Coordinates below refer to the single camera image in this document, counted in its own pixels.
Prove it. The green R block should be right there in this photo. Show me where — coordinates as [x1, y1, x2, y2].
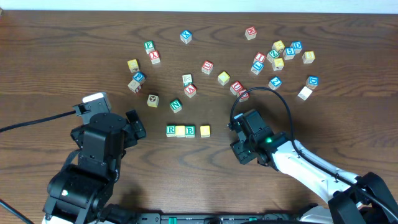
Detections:
[165, 125, 176, 138]

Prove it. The yellow O block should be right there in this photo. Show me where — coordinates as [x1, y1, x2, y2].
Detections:
[175, 125, 185, 138]

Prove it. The green B block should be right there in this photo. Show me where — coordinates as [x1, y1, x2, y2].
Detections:
[185, 125, 195, 138]

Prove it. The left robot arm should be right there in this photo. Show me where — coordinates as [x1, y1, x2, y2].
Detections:
[43, 98, 146, 223]

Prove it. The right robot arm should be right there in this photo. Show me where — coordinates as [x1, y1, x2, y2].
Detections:
[228, 110, 397, 223]

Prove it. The red E block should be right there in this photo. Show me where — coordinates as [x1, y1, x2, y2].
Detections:
[237, 89, 249, 102]

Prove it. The monkey picture block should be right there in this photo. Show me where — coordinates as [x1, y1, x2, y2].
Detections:
[147, 95, 159, 108]

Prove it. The red U block lower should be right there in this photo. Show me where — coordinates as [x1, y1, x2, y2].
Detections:
[230, 81, 243, 96]

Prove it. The red u block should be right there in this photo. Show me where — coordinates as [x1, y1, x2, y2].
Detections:
[230, 81, 243, 96]
[201, 60, 214, 75]

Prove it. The green N block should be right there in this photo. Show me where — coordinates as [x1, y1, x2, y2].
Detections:
[170, 99, 182, 113]

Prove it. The plain wooden block left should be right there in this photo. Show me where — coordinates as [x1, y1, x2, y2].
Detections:
[127, 80, 142, 93]

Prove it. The blue 2 block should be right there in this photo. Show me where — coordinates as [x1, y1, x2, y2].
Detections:
[269, 76, 282, 90]

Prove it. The blue P block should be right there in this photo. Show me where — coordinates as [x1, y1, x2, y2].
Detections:
[132, 72, 146, 85]

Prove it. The blue L block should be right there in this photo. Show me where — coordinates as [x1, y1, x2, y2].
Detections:
[251, 60, 264, 75]

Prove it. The plain white block right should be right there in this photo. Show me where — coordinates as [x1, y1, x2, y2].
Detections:
[298, 86, 313, 101]

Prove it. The red A block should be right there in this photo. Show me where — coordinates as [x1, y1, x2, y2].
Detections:
[184, 84, 197, 98]

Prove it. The yellow block under Z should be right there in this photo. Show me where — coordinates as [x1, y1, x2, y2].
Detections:
[272, 58, 284, 71]

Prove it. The red I block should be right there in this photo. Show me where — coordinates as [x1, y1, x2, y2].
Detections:
[253, 52, 266, 63]

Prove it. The red U block upper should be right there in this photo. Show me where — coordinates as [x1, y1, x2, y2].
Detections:
[201, 60, 214, 75]

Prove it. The green Z block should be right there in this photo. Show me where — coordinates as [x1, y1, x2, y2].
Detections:
[266, 49, 280, 63]

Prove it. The blue D block right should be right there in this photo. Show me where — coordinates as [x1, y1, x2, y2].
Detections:
[305, 76, 319, 90]

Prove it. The blue d block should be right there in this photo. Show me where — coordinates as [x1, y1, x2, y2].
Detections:
[305, 76, 319, 90]
[290, 41, 303, 54]

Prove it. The red Y block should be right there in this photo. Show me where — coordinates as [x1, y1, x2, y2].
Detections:
[149, 50, 160, 64]

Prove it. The blue 5 block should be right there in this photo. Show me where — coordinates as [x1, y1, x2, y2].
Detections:
[283, 47, 295, 60]

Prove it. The green F block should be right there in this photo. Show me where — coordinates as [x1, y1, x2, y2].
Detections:
[144, 40, 155, 54]

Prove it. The yellow block above Z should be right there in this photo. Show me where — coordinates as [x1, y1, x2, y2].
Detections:
[272, 40, 285, 53]

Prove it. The yellow 8 block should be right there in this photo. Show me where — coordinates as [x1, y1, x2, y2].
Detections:
[302, 51, 315, 64]

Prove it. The blue D block upper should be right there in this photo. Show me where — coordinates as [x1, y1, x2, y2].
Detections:
[290, 41, 303, 54]

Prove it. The red block top right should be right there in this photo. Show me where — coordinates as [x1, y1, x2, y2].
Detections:
[245, 26, 257, 40]

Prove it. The blue X block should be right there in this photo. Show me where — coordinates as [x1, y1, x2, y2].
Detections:
[180, 30, 192, 44]

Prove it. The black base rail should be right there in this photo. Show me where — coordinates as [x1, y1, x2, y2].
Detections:
[135, 213, 297, 224]

